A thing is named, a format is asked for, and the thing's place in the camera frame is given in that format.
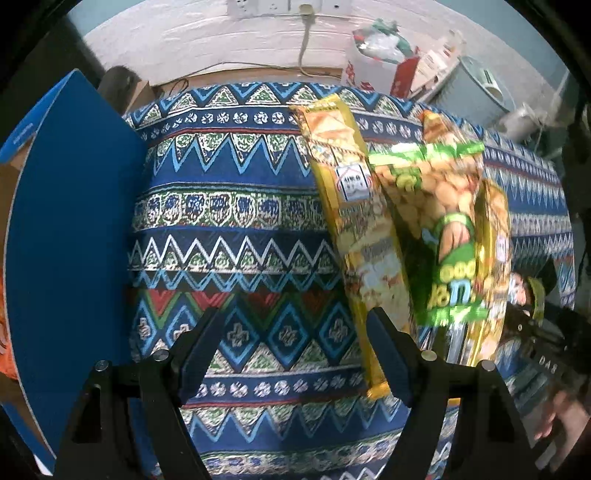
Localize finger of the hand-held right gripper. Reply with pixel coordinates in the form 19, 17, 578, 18
505, 308, 557, 352

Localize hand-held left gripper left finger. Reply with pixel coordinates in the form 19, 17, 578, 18
53, 306, 227, 480

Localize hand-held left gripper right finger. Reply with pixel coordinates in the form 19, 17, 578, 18
367, 307, 539, 480

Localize black snack packet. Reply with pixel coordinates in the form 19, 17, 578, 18
508, 271, 557, 324

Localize long gold snack packet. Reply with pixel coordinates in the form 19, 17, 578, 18
288, 92, 416, 402
462, 178, 514, 370

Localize green peanut snack packet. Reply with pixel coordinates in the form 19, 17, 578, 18
369, 108, 492, 365

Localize blue cardboard box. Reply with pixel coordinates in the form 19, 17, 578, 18
0, 69, 151, 476

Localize orange snack packet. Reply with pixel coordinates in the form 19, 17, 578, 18
0, 284, 21, 381

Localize person's right hand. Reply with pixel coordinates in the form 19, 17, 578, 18
533, 391, 573, 442

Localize blue patterned tablecloth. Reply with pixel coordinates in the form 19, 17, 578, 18
122, 80, 578, 480

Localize dark cloth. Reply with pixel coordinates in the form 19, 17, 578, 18
561, 78, 591, 188

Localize white electric kettle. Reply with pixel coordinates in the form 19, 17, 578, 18
496, 104, 544, 145

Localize light blue waste bin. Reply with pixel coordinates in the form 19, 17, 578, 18
431, 55, 513, 128

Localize white paper packaging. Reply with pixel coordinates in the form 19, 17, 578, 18
411, 30, 467, 93

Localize white and red carton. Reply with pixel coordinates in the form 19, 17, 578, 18
342, 51, 421, 100

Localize crumpled plastic bags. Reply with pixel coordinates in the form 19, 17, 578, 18
352, 18, 419, 65

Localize black cloth backdrop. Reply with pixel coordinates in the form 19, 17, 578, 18
9, 21, 109, 139

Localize thin black cable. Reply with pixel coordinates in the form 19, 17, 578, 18
151, 78, 191, 96

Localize beige plug with cable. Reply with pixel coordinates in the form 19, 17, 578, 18
294, 4, 343, 78

